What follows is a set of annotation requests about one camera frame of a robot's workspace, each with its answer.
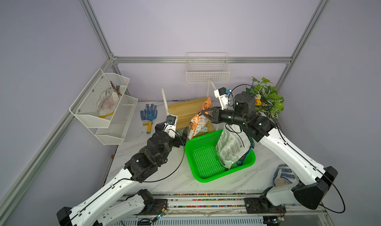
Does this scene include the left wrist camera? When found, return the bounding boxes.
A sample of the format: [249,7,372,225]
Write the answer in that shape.
[164,114,178,131]

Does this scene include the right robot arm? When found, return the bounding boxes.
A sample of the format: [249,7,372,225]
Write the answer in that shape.
[201,93,338,210]

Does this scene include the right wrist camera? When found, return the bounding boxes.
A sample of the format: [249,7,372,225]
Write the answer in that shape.
[213,87,231,110]

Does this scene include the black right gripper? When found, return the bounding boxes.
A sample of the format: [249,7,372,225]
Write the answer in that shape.
[202,107,247,127]

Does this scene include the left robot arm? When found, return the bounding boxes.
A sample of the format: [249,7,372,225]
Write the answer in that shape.
[57,123,188,226]

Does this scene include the green artificial plant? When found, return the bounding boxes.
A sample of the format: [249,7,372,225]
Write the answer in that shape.
[246,77,284,121]

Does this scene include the white wooden two-tier shelf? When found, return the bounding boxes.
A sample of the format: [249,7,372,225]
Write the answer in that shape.
[161,78,217,129]

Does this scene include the white mesh wall organizer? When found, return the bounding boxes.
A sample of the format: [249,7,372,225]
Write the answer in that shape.
[69,69,138,146]

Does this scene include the orange fertilizer bag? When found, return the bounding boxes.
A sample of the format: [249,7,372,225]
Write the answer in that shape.
[188,97,212,140]

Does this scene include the green plastic basket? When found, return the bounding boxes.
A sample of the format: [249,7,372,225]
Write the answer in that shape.
[185,130,256,183]

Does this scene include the white printed fertilizer bag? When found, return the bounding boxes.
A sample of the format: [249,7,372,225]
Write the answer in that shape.
[215,124,251,170]

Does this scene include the white cloth in organizer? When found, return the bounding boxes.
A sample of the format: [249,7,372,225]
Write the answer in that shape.
[97,87,120,118]

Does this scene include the blue yellow garden fork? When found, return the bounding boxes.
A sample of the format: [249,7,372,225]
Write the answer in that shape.
[146,106,157,134]

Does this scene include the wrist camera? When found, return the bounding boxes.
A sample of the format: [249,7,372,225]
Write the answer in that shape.
[164,114,178,131]
[213,87,231,110]

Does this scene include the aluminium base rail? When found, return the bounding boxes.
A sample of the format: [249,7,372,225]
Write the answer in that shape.
[153,193,333,226]

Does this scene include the white wire wall basket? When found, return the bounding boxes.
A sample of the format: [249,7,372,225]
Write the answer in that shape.
[186,52,231,84]

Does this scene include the green blue fertilizer bag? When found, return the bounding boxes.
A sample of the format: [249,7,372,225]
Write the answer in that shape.
[236,137,255,166]

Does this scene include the brown twigs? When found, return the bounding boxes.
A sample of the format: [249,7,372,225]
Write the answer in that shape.
[110,81,122,97]

